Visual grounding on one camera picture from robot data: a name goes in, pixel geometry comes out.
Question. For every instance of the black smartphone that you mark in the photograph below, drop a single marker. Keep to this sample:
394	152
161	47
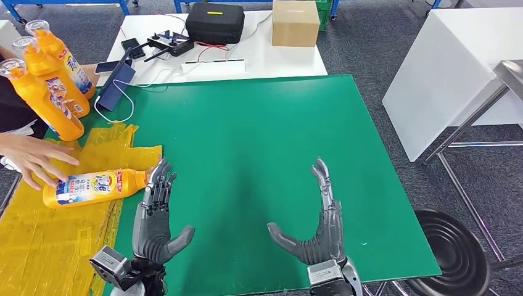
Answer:
132	48

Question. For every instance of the white power strip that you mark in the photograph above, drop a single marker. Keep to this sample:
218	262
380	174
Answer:
214	67

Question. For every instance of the blue metal rack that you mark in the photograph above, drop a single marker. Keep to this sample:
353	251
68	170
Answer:
124	6

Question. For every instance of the black remote controller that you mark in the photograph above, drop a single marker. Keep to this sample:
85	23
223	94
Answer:
177	45

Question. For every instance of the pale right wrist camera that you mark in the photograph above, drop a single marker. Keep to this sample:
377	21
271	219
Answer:
327	277

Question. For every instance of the green plastic crate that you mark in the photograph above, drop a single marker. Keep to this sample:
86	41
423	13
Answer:
323	15

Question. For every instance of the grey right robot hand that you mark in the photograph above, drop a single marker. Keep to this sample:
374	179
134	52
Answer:
322	237

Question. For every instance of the orange detergent bottle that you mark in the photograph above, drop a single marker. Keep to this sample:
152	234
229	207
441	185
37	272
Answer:
79	77
43	67
32	102
90	190

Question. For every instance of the yellow taped sheet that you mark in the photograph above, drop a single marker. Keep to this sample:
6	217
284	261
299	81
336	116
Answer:
41	237

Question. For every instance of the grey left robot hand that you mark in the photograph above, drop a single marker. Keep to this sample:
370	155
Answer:
153	233

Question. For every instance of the black carrying case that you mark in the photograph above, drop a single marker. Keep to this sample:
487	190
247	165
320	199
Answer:
215	26

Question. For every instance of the person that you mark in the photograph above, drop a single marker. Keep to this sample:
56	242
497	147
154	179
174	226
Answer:
24	155

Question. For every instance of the steel frame table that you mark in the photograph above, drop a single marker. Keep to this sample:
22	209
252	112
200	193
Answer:
510	75

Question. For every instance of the green table mat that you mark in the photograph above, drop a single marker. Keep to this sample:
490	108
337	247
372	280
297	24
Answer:
265	143

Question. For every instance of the brown cardboard box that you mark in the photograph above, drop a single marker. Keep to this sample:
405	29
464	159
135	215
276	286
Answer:
295	26

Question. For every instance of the white table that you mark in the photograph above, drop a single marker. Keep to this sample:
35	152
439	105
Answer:
278	61
6	34
441	73

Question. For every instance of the tablet in blue cover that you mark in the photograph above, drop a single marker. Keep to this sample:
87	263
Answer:
115	92

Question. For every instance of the black round stool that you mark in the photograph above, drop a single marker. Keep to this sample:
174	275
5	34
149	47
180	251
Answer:
453	253

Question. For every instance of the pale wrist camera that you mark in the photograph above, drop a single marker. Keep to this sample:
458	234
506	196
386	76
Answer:
110	265
327	277

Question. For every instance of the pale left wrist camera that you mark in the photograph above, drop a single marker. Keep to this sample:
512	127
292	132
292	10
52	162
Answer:
110	265

